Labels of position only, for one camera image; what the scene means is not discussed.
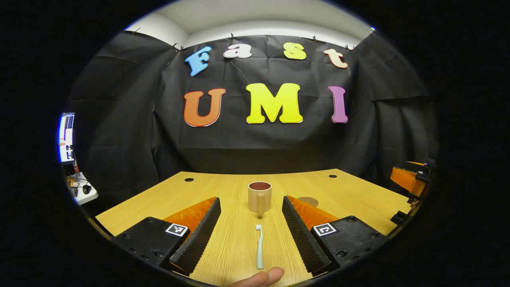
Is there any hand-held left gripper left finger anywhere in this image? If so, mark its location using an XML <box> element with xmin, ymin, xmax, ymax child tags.
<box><xmin>112</xmin><ymin>196</ymin><xmax>222</xmax><ymax>277</ymax></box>

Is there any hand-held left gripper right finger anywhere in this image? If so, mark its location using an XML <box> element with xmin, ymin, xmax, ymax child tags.
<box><xmin>281</xmin><ymin>195</ymin><xmax>389</xmax><ymax>277</ymax></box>

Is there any light green toothbrush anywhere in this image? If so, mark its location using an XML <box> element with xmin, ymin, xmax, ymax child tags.
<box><xmin>255</xmin><ymin>224</ymin><xmax>265</xmax><ymax>270</ymax></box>

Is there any beige cup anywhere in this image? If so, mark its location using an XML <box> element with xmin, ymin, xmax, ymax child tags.
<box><xmin>248</xmin><ymin>181</ymin><xmax>273</xmax><ymax>218</ymax></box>

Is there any wooden desktop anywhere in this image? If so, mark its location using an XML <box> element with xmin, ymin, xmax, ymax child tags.
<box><xmin>95</xmin><ymin>168</ymin><xmax>413</xmax><ymax>287</ymax></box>

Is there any black backdrop cloth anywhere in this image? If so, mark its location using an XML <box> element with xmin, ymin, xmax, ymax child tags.
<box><xmin>66</xmin><ymin>30</ymin><xmax>439</xmax><ymax>208</ymax></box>

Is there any white side table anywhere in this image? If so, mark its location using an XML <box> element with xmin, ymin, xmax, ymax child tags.
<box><xmin>66</xmin><ymin>171</ymin><xmax>99</xmax><ymax>206</ymax></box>

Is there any bright computer screen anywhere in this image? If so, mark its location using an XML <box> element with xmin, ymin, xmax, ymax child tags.
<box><xmin>58</xmin><ymin>112</ymin><xmax>76</xmax><ymax>164</ymax></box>

